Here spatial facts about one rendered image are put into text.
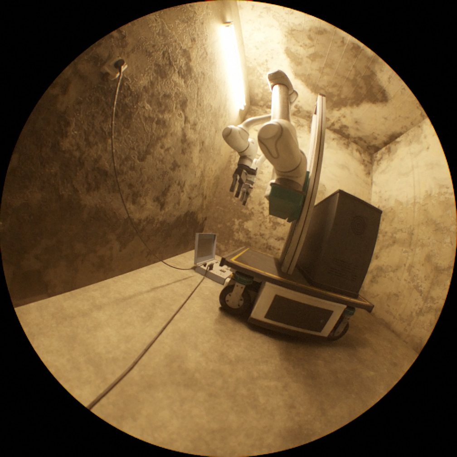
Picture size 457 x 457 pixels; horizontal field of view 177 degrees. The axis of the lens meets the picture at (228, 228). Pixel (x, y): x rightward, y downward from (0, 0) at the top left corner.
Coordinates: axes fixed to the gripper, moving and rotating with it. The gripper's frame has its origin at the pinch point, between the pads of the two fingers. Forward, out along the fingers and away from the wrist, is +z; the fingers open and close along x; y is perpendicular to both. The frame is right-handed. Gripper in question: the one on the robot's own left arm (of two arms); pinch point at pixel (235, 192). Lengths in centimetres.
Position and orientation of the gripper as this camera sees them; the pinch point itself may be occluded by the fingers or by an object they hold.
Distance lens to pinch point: 91.9
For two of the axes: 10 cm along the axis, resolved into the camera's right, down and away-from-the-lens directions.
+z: -3.2, 9.5, 0.5
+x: -2.7, -0.4, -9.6
